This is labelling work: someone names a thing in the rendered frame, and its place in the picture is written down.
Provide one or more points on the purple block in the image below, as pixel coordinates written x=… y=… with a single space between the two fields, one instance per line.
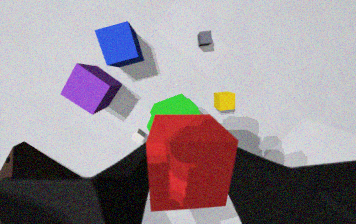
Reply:
x=90 y=87

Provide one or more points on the red block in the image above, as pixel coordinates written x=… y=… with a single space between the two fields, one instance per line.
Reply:
x=190 y=161

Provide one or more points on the small yellow block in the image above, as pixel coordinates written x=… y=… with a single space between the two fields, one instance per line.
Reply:
x=224 y=100

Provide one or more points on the blue block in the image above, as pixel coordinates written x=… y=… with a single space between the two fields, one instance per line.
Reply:
x=120 y=45

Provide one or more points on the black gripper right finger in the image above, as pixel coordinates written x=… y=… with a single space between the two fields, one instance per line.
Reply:
x=265 y=192

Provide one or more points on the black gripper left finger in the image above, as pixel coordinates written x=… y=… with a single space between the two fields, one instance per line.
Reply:
x=116 y=195

